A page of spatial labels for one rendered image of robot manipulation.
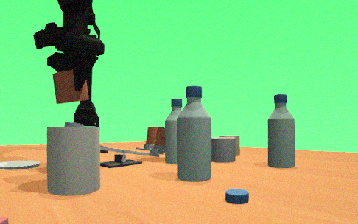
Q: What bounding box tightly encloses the grey bottle with dark blue cap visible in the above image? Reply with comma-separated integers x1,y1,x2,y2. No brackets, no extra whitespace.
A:
165,99,183,164
267,94,295,168
177,85,212,182

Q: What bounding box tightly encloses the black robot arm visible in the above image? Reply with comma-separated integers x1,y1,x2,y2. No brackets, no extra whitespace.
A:
33,0,101,127

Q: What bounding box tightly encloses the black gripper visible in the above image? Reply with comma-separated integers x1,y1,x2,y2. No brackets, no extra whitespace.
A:
47,19,105,91

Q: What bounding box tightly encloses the blue short cylinder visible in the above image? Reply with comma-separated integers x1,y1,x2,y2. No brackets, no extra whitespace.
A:
225,189,249,204

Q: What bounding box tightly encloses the brown cup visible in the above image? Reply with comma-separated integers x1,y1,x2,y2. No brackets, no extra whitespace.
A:
52,70,89,105
145,127,165,147

